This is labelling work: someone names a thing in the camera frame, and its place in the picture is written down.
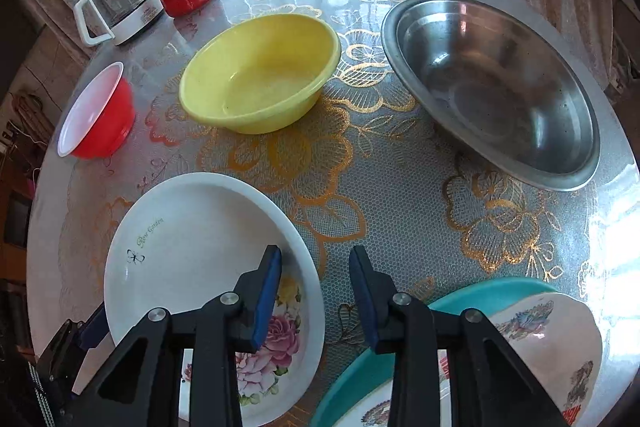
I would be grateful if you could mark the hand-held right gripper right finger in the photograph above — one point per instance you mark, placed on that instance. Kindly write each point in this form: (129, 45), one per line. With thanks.
(361, 292)

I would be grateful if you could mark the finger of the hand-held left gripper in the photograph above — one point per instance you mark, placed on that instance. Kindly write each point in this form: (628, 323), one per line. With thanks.
(92, 329)

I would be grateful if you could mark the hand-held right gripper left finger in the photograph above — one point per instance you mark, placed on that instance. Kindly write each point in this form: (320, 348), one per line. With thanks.
(265, 302)

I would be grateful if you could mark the white floral bowl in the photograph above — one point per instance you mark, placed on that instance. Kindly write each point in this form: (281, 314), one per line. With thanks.
(200, 237)

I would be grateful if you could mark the red bowl with white inside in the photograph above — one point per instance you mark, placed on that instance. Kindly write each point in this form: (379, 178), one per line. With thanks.
(95, 112)

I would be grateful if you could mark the teal plate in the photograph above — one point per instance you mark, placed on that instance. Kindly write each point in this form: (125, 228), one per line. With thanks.
(350, 377)

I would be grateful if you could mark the gold floral lace tablecloth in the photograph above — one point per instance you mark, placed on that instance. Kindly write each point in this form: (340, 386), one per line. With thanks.
(390, 187)

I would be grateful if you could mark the white bird print plate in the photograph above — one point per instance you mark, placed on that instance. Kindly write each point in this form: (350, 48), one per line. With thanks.
(545, 347)

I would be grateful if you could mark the yellow plastic bowl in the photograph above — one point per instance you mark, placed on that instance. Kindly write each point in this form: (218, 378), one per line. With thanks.
(260, 72)

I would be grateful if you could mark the stainless steel bowl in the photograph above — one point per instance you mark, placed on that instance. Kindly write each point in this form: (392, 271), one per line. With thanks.
(500, 97)

